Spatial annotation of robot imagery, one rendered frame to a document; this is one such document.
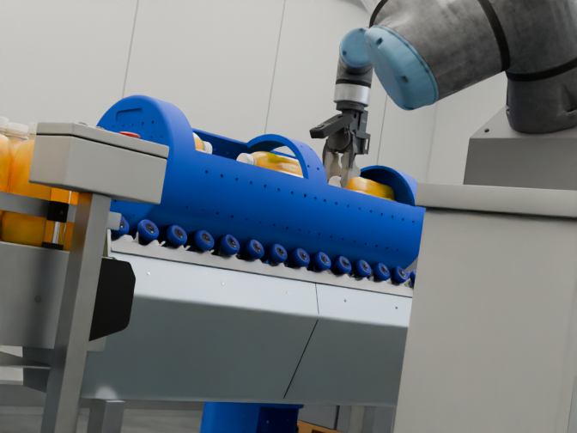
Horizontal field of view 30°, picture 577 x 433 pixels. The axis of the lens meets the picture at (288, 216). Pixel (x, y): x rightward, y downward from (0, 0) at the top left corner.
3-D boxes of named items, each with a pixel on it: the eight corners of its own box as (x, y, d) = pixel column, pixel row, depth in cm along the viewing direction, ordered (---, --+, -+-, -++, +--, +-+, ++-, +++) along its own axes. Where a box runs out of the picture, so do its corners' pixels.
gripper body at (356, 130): (368, 157, 269) (374, 109, 270) (347, 151, 263) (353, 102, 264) (345, 156, 275) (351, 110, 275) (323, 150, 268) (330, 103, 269)
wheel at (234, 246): (233, 231, 228) (227, 236, 229) (221, 234, 224) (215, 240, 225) (245, 248, 227) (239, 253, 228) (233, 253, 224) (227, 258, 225)
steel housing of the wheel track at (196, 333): (617, 417, 355) (631, 314, 357) (89, 406, 198) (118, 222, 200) (541, 401, 375) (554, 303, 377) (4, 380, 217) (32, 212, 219)
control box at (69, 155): (160, 204, 181) (170, 144, 182) (63, 185, 167) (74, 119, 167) (124, 201, 188) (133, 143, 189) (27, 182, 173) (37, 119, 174)
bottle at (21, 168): (3, 240, 178) (21, 129, 179) (-3, 239, 184) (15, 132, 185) (45, 246, 180) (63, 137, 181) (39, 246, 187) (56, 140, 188)
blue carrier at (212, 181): (427, 278, 270) (434, 167, 273) (163, 232, 206) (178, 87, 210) (339, 277, 289) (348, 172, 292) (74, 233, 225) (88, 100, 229)
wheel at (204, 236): (207, 226, 223) (201, 231, 224) (195, 230, 219) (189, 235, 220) (219, 244, 222) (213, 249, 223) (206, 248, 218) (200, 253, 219)
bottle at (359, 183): (399, 198, 277) (354, 185, 264) (382, 217, 280) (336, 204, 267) (386, 179, 281) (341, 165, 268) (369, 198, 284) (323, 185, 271)
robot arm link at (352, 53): (378, 15, 252) (374, 27, 265) (333, 35, 252) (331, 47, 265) (394, 51, 252) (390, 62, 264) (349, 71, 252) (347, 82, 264)
